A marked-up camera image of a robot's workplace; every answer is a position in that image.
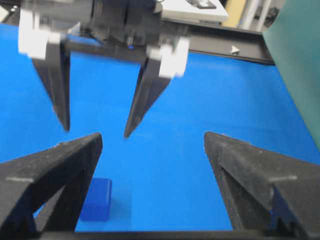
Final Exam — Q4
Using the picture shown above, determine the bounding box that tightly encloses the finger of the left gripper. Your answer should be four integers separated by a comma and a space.
123, 58, 171, 138

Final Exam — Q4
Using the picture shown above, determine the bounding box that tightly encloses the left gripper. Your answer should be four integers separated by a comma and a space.
18, 0, 190, 131

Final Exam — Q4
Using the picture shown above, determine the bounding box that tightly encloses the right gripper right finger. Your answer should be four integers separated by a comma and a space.
204, 131, 320, 238

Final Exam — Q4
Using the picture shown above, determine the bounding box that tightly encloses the black table edge rail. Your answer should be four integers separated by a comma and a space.
0, 17, 276, 66

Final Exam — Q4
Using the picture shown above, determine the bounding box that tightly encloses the white box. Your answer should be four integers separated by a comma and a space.
160, 0, 229, 22

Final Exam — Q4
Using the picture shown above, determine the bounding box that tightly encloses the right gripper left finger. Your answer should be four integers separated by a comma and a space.
0, 132, 103, 237

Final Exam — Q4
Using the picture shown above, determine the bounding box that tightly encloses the teal backdrop sheet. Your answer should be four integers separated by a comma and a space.
262, 0, 320, 164

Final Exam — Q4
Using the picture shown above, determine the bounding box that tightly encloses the blue block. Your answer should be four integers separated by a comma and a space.
80, 178, 112, 223

